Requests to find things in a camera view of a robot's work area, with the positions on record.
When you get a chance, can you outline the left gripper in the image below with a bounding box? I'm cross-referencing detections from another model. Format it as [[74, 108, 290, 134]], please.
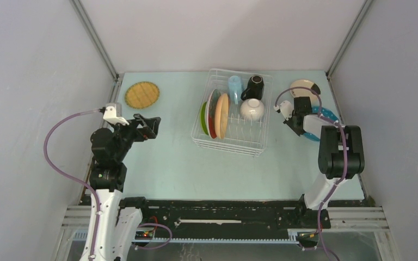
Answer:
[[109, 114, 160, 162]]

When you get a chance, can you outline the cream plate with black spot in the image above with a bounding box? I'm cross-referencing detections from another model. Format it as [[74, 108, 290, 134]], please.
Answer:
[[290, 79, 321, 100]]

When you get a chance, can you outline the blue polka dot plate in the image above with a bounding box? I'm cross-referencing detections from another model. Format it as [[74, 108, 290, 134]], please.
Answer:
[[303, 106, 339, 141]]

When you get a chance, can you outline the yellow woven plate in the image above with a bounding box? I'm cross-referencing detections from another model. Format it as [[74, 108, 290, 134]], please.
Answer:
[[124, 82, 160, 109]]

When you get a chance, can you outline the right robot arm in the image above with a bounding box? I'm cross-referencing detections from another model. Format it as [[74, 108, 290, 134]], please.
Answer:
[[275, 96, 365, 227]]

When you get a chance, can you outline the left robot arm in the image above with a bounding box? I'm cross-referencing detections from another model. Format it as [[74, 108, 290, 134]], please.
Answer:
[[81, 114, 161, 260]]

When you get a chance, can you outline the black mug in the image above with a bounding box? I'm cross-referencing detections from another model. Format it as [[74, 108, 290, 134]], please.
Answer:
[[241, 75, 265, 101]]

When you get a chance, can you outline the white ribbed bowl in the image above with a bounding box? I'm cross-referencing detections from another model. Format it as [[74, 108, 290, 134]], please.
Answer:
[[239, 98, 265, 121]]

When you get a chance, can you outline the green plate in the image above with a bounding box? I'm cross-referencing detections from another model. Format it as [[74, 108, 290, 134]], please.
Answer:
[[200, 102, 209, 135]]

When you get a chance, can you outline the red plate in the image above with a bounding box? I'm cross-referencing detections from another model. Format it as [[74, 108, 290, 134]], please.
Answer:
[[207, 115, 217, 139]]

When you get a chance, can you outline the light blue cup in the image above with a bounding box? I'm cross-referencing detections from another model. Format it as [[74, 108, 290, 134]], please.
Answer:
[[228, 75, 244, 105]]

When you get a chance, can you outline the white rimmed teal plate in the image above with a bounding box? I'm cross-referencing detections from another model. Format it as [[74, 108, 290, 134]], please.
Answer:
[[206, 89, 221, 130]]

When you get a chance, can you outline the beige plate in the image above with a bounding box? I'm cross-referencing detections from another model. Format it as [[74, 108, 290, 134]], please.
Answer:
[[214, 94, 230, 139]]

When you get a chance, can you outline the small circuit board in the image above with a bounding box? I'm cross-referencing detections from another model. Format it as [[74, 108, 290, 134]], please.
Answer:
[[135, 231, 154, 240]]

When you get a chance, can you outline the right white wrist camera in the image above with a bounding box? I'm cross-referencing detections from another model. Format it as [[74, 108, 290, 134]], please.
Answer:
[[274, 101, 294, 121]]

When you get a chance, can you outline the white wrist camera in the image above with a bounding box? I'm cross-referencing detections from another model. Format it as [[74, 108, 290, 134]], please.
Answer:
[[103, 103, 130, 126], [274, 101, 294, 121]]

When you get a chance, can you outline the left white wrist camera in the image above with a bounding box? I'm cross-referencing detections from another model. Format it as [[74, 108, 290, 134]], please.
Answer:
[[103, 103, 130, 126]]

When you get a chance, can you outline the white wire dish rack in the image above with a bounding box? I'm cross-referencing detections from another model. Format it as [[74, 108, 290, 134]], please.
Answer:
[[191, 69, 273, 156]]

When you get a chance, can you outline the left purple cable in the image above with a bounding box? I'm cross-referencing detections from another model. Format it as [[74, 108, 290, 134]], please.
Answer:
[[43, 110, 174, 261]]

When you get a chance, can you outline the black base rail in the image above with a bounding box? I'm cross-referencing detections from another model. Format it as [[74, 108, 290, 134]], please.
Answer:
[[115, 199, 331, 241]]

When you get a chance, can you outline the aluminium frame rail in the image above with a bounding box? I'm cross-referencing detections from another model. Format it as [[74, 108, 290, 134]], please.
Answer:
[[62, 205, 391, 244]]

